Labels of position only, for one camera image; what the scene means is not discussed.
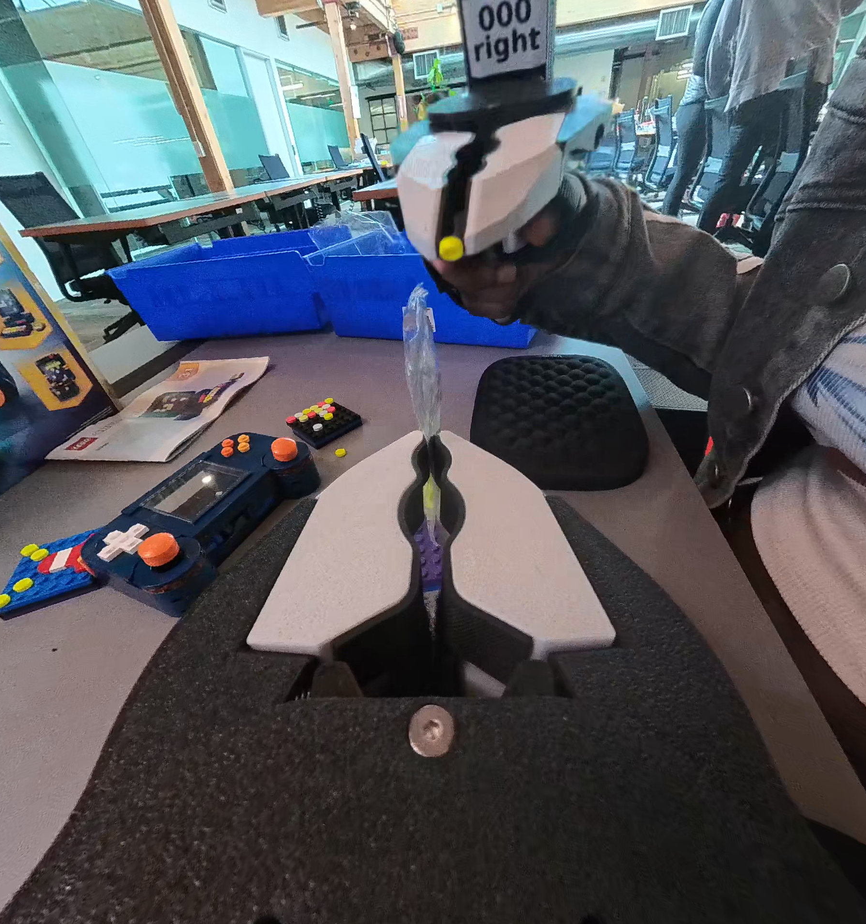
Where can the person's torso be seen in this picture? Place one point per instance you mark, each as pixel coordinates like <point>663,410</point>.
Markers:
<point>837,216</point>

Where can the black office chair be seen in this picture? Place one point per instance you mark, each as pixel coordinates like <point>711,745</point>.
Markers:
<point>43,209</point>

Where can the person's right hand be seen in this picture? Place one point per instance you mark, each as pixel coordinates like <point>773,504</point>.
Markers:
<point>487,292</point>

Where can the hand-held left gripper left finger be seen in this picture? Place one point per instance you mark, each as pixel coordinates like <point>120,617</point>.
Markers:
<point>332,570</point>

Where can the toy set box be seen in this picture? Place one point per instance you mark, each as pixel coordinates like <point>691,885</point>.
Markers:
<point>21,346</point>

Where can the purple brick plate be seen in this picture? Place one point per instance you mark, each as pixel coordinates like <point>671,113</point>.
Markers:
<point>433,559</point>

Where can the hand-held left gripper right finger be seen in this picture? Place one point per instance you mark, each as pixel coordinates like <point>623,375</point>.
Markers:
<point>527,570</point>

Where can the navy brick game console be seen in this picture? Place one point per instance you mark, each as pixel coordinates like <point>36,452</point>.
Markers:
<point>187,505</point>

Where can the long wooden office desk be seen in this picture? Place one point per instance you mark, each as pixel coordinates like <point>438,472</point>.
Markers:
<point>151,209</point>

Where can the blue plastic bin with label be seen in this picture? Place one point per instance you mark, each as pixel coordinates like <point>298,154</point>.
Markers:
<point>404,303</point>

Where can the blue brick plate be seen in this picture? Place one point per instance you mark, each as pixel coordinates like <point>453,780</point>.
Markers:
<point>36,586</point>

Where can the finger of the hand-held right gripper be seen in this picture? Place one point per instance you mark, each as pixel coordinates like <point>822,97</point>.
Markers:
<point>426,188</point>
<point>519,173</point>

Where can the small clear plastic bag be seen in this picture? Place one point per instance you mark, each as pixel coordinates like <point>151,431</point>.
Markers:
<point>422,361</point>

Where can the instruction booklet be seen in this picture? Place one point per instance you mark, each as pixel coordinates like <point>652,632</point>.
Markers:
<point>151,415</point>

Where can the person's right forearm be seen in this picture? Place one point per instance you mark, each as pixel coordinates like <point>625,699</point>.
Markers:
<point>642,289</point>

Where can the black armrest pad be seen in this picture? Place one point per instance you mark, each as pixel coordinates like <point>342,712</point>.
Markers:
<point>559,426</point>

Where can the black brick plate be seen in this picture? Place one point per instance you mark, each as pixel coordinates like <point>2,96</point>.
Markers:
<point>325,427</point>

